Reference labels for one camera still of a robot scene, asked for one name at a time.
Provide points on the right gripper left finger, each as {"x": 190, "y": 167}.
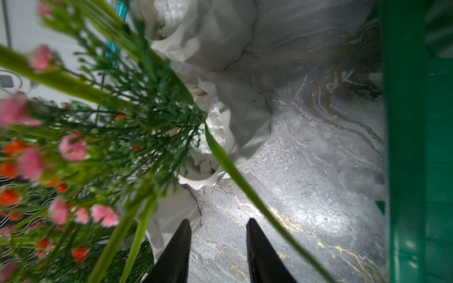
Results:
{"x": 173, "y": 265}

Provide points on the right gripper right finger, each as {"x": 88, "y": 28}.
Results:
{"x": 265, "y": 266}

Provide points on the pink flower plant pot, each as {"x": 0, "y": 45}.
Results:
{"x": 154, "y": 104}

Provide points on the green grass potted plant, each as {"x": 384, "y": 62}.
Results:
{"x": 207, "y": 34}

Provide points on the red flower potted plant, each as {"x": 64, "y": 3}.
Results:
{"x": 73, "y": 207}

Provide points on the green plastic storage tray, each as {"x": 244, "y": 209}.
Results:
{"x": 417, "y": 54}

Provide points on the white box brown lid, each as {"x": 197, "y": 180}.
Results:
{"x": 48, "y": 38}

